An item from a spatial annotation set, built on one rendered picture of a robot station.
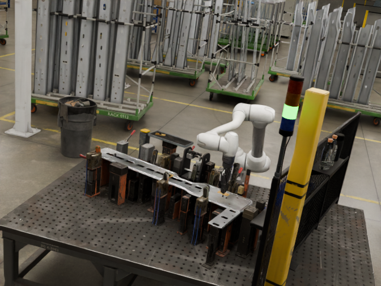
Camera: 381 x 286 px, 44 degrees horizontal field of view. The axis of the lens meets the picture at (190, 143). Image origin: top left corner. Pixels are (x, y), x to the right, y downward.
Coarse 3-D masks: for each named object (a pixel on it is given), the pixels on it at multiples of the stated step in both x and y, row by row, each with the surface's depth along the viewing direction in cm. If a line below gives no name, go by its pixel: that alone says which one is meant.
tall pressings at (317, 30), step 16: (320, 16) 975; (336, 16) 944; (352, 16) 956; (320, 32) 957; (336, 32) 950; (352, 32) 959; (368, 32) 954; (304, 64) 981; (320, 64) 973; (336, 64) 986; (352, 64) 977; (368, 64) 968; (304, 80) 993; (320, 80) 982; (336, 80) 995; (352, 80) 986; (368, 80) 978; (336, 96) 1003; (352, 96) 990; (368, 96) 981
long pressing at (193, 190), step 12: (108, 156) 383; (120, 156) 386; (132, 168) 367; (144, 168) 370; (156, 168) 373; (192, 192) 340; (216, 192) 345; (228, 192) 347; (228, 204) 329; (240, 204) 332
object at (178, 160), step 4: (176, 160) 373; (180, 160) 373; (176, 164) 374; (180, 164) 373; (176, 168) 375; (176, 172) 376; (180, 176) 379; (180, 180) 381; (172, 188) 383; (176, 188) 381; (172, 192) 384; (176, 192) 382
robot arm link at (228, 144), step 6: (228, 132) 323; (222, 138) 324; (228, 138) 321; (234, 138) 320; (222, 144) 322; (228, 144) 321; (234, 144) 321; (222, 150) 324; (228, 150) 323; (234, 150) 323
